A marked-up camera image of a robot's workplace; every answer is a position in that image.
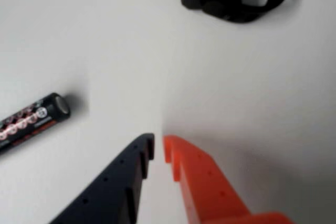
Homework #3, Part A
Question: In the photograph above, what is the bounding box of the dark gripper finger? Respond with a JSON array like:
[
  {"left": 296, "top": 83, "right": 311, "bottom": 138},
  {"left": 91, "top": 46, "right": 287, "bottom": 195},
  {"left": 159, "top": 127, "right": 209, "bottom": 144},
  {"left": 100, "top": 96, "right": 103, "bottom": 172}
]
[{"left": 48, "top": 133, "right": 155, "bottom": 224}]

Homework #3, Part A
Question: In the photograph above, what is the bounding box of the black AAA battery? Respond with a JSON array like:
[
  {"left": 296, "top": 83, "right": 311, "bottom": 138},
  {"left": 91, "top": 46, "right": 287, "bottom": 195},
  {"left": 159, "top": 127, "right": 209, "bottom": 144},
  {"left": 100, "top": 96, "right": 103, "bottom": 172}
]
[{"left": 0, "top": 92, "right": 71, "bottom": 157}]

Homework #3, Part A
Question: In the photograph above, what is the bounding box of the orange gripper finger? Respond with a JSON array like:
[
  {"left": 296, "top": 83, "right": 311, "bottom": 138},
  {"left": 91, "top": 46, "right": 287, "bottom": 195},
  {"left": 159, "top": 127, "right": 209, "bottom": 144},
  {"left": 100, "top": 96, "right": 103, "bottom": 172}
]
[{"left": 162, "top": 134, "right": 295, "bottom": 224}]

